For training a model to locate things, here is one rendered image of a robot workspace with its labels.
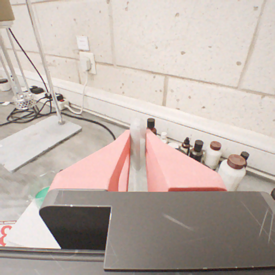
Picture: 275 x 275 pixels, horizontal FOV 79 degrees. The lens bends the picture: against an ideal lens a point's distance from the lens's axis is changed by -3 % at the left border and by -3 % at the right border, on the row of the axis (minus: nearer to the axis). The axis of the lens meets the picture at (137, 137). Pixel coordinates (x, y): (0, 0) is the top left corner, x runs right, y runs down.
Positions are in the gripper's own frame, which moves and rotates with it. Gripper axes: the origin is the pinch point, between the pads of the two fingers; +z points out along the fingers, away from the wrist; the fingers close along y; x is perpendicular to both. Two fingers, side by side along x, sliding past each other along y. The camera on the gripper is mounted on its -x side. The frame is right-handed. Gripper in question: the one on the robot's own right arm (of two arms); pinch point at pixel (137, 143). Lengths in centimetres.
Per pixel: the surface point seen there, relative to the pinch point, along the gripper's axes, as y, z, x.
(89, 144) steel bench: 18, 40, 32
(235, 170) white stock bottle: -23.9, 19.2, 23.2
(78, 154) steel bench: 21, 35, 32
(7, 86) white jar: 85, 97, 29
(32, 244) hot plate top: 17.7, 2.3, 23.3
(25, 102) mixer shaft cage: 37, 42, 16
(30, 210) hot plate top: 21.0, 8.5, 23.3
